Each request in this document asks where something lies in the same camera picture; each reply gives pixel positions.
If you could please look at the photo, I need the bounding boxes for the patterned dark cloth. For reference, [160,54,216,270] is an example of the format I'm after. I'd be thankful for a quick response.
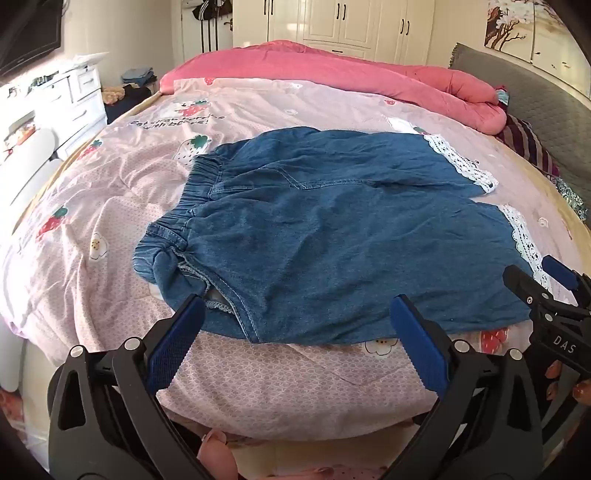
[553,178,583,219]

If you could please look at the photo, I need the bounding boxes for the grey quilted headboard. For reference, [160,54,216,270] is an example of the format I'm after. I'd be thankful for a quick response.
[448,43,591,185]

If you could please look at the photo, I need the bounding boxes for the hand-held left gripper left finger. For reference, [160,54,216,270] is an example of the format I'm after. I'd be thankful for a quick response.
[48,294,208,480]

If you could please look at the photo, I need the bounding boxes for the white wardrobe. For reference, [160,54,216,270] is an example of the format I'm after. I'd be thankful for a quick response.
[233,0,437,65]

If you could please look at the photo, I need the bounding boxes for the pink comforter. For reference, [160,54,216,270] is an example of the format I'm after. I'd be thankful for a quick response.
[159,40,509,136]

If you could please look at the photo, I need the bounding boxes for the striped purple cloth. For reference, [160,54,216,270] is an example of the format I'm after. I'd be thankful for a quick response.
[496,114,561,178]

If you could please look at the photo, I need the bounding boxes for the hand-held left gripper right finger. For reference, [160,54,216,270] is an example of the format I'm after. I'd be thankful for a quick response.
[383,294,543,480]

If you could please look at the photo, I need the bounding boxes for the blue denim pants lace hem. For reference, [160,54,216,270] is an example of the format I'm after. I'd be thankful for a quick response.
[134,127,552,344]

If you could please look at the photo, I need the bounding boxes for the dark hanging clothes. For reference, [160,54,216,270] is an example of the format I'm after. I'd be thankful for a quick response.
[191,0,234,54]

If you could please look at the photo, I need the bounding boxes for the folded clothes pile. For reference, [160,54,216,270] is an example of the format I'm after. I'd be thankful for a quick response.
[102,67,157,124]

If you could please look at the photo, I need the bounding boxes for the tree blossom wall picture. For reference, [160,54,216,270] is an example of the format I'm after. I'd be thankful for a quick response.
[484,0,589,83]

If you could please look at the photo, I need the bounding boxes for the pink strawberry printed quilt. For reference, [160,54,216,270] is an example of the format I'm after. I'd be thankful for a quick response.
[0,76,591,439]

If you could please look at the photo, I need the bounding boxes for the black television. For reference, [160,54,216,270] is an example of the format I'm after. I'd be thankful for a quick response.
[0,0,64,77]

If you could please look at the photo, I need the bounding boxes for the person's right hand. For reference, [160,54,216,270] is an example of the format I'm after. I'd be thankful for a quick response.
[544,362,591,404]

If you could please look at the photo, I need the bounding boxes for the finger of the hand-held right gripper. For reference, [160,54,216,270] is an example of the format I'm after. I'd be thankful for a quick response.
[502,264,555,320]
[541,255,591,306]

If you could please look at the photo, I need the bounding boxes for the white drawer dresser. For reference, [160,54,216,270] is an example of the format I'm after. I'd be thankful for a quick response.
[0,62,108,154]

